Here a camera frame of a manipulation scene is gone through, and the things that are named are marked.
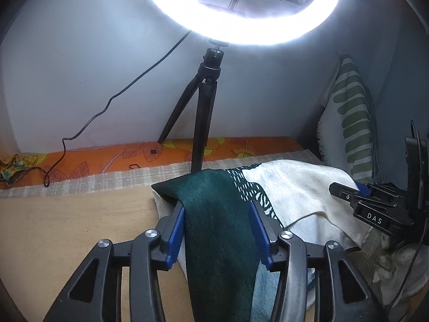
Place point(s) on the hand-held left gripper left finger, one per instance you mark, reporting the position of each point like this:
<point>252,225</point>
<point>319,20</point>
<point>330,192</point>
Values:
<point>176,238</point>

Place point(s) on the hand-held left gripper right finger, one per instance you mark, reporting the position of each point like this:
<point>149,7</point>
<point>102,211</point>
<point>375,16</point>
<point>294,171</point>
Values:
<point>261,234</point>

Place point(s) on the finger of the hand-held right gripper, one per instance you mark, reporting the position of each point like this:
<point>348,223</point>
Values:
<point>378,191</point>
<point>345,196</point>

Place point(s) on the green white printed garment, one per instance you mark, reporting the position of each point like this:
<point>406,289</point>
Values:
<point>218,224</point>

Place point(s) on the person's right hand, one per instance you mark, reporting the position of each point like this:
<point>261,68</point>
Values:
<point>402,271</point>

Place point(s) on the white green leaf-print pillow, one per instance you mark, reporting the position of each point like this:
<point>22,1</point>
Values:
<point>352,117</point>

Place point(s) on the orange floral bed sheet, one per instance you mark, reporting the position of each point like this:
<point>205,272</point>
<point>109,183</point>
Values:
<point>100,161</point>

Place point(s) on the green yellow crumpled cloth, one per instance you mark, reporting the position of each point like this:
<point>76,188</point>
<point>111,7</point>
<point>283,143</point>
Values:
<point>15,167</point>

